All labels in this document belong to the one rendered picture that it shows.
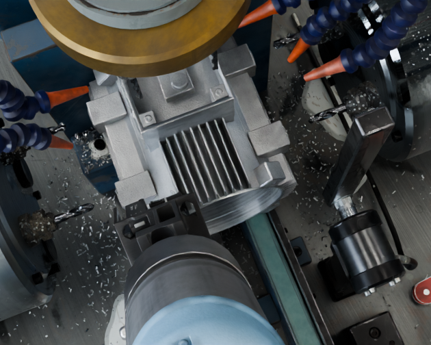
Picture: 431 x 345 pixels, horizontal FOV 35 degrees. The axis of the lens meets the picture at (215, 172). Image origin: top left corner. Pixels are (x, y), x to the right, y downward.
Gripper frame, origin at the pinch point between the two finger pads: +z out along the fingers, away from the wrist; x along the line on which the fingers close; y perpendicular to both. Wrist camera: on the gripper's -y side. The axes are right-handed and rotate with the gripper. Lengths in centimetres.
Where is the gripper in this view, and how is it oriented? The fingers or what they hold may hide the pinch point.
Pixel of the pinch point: (170, 235)
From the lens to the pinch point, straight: 72.2
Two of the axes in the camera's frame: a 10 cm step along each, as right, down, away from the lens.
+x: -9.3, 3.7, -0.6
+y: -3.4, -9.1, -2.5
